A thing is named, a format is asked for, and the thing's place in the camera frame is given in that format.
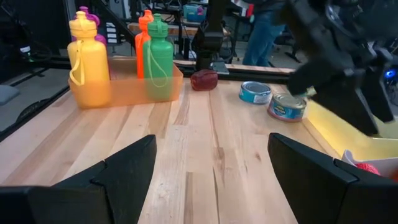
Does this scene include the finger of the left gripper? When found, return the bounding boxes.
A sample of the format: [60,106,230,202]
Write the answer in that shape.
[360,62,396,124]
[287,62,379,136]

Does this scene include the person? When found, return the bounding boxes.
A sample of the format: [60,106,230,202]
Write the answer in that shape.
[241,0,287,68]

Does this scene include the translucent yellow plastic bin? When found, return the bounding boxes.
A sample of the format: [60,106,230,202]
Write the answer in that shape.
[306,99,398,162]

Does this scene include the wooden background table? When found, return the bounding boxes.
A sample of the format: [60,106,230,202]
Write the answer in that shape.
[127,22,231,37]

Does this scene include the yellow plastic squeeze bottle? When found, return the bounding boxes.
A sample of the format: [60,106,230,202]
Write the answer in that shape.
[67,11,111,108]

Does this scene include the black device with green light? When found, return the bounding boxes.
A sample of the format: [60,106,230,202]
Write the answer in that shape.
[0,27,53,68]

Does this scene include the silver tin can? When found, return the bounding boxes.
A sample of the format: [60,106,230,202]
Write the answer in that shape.
[267,92,308,123]
[238,80,273,105]

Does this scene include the dark purple toy grapes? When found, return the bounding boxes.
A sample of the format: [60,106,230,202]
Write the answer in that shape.
[190,68,219,91]

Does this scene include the pink plastic squeeze bottle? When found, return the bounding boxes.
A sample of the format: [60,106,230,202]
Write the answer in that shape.
[73,5,108,47]

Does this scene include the translucent orange plastic tray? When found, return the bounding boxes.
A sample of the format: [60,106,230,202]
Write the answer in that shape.
[68,57,184,110]

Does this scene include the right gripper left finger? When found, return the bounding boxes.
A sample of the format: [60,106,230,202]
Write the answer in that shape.
[52,134,157,224]

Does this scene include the orange plastic squeeze bottle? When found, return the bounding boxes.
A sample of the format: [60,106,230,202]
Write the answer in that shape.
[134,9,155,80]

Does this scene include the teal storage box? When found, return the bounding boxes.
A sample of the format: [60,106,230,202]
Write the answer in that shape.
[182,3,208,23]

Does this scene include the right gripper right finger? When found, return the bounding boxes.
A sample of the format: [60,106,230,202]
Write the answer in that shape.
[268,133,358,224]

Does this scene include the silver frame bracket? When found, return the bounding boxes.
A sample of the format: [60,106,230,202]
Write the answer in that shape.
[211,61,230,75]

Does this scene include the green plastic squeeze bottle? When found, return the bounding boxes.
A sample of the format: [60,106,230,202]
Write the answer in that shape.
[142,12,174,100]

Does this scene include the grey plastic bin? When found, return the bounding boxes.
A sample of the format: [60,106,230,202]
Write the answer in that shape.
[341,149,398,180]

